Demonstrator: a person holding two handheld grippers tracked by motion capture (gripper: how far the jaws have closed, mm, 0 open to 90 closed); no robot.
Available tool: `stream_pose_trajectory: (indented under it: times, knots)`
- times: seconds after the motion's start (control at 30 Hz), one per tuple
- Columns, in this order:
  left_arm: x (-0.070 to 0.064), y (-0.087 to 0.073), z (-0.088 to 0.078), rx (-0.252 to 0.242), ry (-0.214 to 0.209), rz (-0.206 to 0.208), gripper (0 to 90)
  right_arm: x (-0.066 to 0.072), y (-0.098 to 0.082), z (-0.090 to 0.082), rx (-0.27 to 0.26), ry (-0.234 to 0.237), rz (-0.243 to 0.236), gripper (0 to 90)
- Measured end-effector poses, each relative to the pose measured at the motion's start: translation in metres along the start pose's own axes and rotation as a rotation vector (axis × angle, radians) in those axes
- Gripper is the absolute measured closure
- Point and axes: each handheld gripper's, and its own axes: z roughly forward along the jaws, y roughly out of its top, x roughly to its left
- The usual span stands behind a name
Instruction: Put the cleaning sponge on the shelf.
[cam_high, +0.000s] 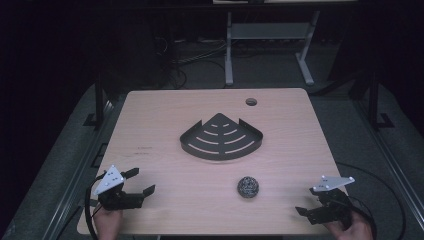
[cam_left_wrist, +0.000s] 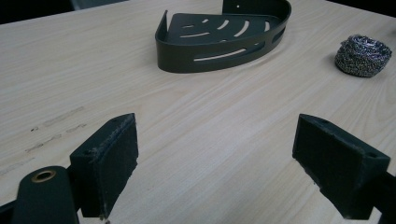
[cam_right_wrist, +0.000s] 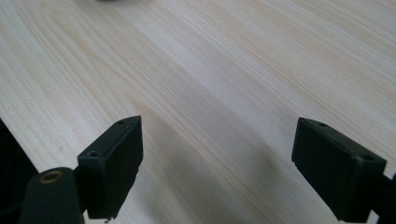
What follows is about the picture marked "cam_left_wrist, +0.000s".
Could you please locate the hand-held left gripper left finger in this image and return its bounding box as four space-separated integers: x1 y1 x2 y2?
68 112 139 219

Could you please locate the black corner shelf basket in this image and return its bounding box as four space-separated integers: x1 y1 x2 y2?
154 0 292 75

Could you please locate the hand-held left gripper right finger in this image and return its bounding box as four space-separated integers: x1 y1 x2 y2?
291 113 391 220

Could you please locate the steel wool scrubber ball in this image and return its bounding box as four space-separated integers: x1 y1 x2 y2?
334 34 393 78

